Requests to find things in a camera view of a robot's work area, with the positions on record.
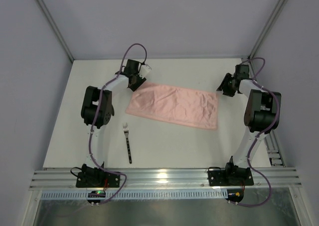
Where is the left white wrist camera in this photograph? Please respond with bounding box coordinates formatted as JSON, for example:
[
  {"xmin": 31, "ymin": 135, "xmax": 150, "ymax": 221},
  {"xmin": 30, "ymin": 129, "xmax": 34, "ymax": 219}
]
[{"xmin": 139, "ymin": 64, "xmax": 152, "ymax": 79}]

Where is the silver fork black handle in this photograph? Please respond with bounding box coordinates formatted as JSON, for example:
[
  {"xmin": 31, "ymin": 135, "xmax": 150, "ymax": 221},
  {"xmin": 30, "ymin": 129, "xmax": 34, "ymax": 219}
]
[{"xmin": 123, "ymin": 123, "xmax": 132, "ymax": 164}]

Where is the pink satin napkin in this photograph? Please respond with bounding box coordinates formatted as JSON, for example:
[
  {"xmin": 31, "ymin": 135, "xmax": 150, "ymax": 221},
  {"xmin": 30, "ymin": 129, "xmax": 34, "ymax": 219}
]
[{"xmin": 126, "ymin": 82, "xmax": 218, "ymax": 130}]

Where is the controller board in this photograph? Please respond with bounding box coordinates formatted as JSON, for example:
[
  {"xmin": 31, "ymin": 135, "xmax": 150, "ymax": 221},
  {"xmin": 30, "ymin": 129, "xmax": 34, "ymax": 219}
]
[
  {"xmin": 87, "ymin": 190, "xmax": 106, "ymax": 205},
  {"xmin": 226, "ymin": 189, "xmax": 244, "ymax": 204}
]

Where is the aluminium front rail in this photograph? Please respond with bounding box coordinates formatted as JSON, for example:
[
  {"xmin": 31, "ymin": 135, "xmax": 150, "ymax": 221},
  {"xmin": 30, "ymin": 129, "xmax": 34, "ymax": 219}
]
[{"xmin": 29, "ymin": 167, "xmax": 302, "ymax": 190}]

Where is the right corner frame post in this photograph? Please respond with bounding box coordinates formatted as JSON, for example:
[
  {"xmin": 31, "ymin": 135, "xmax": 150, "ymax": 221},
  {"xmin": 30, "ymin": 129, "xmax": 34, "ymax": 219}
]
[{"xmin": 248, "ymin": 0, "xmax": 288, "ymax": 59}]

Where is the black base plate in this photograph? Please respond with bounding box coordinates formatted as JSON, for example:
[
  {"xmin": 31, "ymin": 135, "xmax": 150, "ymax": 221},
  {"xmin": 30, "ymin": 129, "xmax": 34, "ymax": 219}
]
[
  {"xmin": 207, "ymin": 162, "xmax": 254, "ymax": 186},
  {"xmin": 76, "ymin": 164, "xmax": 120, "ymax": 188}
]

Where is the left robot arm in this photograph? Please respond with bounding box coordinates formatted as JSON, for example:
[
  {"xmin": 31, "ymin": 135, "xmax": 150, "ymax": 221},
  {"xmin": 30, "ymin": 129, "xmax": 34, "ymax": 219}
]
[{"xmin": 81, "ymin": 59, "xmax": 152, "ymax": 169}]

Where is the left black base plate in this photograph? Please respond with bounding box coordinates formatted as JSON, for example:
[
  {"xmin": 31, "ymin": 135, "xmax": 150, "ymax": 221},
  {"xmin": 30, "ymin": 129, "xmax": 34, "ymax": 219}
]
[{"xmin": 76, "ymin": 164, "xmax": 120, "ymax": 188}]

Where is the corner frame post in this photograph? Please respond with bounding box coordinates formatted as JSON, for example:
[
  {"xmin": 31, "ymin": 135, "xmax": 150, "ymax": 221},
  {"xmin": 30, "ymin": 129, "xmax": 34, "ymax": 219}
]
[
  {"xmin": 248, "ymin": 0, "xmax": 288, "ymax": 59},
  {"xmin": 34, "ymin": 0, "xmax": 75, "ymax": 63}
]

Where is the left controller board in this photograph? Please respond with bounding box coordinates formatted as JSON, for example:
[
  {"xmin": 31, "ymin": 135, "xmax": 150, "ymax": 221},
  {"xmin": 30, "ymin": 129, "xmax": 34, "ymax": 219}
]
[{"xmin": 87, "ymin": 190, "xmax": 106, "ymax": 205}]

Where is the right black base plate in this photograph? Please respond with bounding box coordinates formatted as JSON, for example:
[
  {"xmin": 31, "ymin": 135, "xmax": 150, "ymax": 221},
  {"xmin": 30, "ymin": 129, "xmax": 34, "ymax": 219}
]
[{"xmin": 207, "ymin": 162, "xmax": 254, "ymax": 186}]

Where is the right side aluminium rail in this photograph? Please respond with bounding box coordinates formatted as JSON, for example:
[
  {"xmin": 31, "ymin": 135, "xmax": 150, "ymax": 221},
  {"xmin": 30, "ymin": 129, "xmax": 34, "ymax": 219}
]
[{"xmin": 242, "ymin": 56, "xmax": 285, "ymax": 167}]

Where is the right controller board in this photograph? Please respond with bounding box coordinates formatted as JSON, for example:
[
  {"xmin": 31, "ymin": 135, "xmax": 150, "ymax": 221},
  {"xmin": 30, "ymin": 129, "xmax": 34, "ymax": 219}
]
[{"xmin": 226, "ymin": 189, "xmax": 244, "ymax": 204}]

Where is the left corner frame post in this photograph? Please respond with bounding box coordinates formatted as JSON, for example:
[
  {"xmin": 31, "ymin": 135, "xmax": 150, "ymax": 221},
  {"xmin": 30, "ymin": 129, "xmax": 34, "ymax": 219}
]
[{"xmin": 34, "ymin": 0, "xmax": 75, "ymax": 63}]

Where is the aluminium rail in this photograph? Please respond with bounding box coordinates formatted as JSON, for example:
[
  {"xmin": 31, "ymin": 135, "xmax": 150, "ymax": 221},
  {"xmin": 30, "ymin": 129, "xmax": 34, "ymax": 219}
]
[
  {"xmin": 29, "ymin": 167, "xmax": 302, "ymax": 190},
  {"xmin": 242, "ymin": 56, "xmax": 285, "ymax": 167}
]

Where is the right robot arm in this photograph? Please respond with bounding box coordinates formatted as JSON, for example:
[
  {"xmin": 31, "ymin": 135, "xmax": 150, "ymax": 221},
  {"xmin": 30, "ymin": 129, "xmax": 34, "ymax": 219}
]
[{"xmin": 217, "ymin": 64, "xmax": 281, "ymax": 171}]

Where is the grey slotted cable duct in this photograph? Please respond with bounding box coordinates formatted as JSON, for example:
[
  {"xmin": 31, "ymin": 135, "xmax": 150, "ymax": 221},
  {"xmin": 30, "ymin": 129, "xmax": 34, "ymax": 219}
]
[{"xmin": 40, "ymin": 188, "xmax": 227, "ymax": 200}]

